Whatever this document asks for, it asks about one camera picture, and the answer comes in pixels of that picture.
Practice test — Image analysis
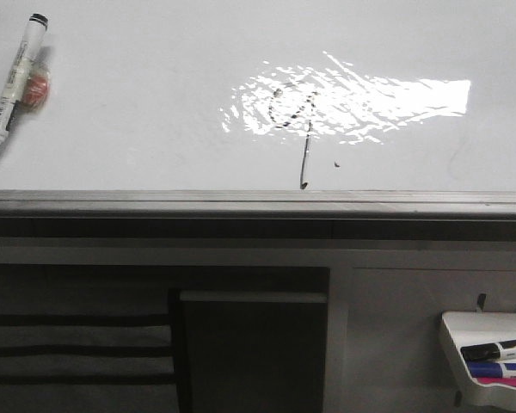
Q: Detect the white whiteboard marker black cap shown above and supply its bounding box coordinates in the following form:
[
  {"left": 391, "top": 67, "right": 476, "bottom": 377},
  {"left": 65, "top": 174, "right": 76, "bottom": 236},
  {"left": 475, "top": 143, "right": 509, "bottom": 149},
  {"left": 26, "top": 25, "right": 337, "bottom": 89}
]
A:
[{"left": 0, "top": 13, "right": 48, "bottom": 146}]

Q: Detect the white whiteboard surface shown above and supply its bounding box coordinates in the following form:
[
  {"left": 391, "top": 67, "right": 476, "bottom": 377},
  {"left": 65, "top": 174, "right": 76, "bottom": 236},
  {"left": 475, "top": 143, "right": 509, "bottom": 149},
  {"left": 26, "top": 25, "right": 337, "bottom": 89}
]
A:
[{"left": 0, "top": 1, "right": 516, "bottom": 191}]

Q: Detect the dark rectangular panel white top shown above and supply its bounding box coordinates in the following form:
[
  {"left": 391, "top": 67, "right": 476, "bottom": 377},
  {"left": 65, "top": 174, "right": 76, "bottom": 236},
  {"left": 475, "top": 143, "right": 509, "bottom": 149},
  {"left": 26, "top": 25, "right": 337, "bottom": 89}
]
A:
[{"left": 181, "top": 292, "right": 328, "bottom": 412}]

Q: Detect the white plastic marker tray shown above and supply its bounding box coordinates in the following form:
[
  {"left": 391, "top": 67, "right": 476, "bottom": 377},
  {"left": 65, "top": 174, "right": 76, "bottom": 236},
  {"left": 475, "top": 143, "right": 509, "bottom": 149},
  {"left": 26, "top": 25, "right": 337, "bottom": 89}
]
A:
[{"left": 439, "top": 311, "right": 516, "bottom": 411}]

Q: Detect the black metal hook left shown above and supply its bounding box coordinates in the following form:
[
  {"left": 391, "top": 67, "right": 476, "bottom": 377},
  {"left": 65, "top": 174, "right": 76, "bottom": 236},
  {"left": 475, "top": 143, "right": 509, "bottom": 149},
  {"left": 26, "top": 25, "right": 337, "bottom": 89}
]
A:
[{"left": 476, "top": 293, "right": 487, "bottom": 312}]

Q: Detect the blue capped marker in tray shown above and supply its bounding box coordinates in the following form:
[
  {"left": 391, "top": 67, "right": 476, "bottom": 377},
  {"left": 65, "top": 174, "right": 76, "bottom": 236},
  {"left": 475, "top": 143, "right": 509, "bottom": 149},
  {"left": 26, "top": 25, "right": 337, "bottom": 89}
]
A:
[{"left": 466, "top": 361, "right": 516, "bottom": 379}]

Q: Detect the grey black striped panel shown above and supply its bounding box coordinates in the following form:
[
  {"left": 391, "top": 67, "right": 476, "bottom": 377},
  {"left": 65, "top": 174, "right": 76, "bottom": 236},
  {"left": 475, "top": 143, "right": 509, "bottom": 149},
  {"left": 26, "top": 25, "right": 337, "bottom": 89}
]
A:
[{"left": 0, "top": 314, "right": 182, "bottom": 412}]

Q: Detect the black capped marker in tray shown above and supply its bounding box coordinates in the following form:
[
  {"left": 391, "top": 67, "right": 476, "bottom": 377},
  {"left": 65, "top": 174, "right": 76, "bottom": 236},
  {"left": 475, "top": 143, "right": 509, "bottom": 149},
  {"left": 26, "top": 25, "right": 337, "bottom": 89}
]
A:
[{"left": 460, "top": 339, "right": 516, "bottom": 362}]

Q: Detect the pink marker in tray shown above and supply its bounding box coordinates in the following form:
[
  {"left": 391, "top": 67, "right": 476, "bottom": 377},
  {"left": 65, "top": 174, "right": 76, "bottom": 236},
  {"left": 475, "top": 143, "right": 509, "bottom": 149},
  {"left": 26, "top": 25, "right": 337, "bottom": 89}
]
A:
[{"left": 476, "top": 377, "right": 516, "bottom": 388}]

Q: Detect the grey metal whiteboard frame rail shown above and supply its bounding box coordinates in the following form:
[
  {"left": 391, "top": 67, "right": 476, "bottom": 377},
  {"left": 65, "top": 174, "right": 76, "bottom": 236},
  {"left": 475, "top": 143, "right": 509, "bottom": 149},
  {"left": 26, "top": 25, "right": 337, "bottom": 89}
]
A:
[{"left": 0, "top": 189, "right": 516, "bottom": 242}]

